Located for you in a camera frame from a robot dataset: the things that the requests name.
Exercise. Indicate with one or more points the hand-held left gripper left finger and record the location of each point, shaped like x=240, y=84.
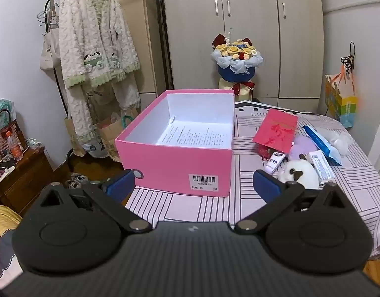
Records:
x=118, y=186

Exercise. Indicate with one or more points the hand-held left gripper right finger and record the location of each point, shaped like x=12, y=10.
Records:
x=266, y=186

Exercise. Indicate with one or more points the pink cardboard box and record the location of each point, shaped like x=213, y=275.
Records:
x=165, y=164

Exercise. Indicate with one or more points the red envelope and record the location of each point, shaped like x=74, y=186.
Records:
x=275, y=130

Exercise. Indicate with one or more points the blue wet wipe packet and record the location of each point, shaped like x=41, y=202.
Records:
x=323, y=145

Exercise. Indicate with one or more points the white cream tube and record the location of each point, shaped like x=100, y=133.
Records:
x=273, y=162

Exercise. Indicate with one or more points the white plush toy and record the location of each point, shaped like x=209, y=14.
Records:
x=301, y=170

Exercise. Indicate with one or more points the pair of shoes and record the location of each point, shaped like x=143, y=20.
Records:
x=75, y=180

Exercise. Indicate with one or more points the brown paper bag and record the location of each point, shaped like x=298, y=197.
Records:
x=111, y=136

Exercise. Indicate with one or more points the purple plush cloth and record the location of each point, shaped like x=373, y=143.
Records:
x=301, y=148

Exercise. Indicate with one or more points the small white carton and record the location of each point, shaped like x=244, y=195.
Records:
x=321, y=167

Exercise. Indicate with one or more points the striped bed sheet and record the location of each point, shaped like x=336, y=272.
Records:
x=177, y=204

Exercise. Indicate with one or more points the teal felt bag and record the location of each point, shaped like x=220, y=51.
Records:
x=123, y=120

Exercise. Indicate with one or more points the printed paper sheet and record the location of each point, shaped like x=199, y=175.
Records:
x=193, y=134

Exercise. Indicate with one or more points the wooden nightstand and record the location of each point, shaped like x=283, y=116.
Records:
x=22, y=185

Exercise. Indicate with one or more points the orange drink bottle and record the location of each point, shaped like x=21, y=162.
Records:
x=14, y=150

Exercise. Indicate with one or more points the colourful paper gift bag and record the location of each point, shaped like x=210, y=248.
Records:
x=344, y=108

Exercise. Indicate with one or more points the black clothes rack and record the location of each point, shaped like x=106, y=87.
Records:
x=58, y=83

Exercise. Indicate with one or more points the yellow blanket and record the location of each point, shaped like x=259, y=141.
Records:
x=4, y=225

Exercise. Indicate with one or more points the houndstooth handbag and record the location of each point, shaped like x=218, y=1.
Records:
x=1, y=142

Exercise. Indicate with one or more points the yellow flower bouquet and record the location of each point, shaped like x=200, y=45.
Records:
x=236, y=58

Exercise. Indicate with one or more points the dark grey cloth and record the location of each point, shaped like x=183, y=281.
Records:
x=1, y=253

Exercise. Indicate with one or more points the green printed tissue pack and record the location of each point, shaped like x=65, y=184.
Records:
x=4, y=105

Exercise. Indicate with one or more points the beige canvas tote bag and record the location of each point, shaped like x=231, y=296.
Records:
x=49, y=52

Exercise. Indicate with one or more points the cream fleece pajama jacket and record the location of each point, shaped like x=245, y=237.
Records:
x=81, y=31

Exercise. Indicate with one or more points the beige wardrobe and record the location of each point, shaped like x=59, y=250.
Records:
x=239, y=21

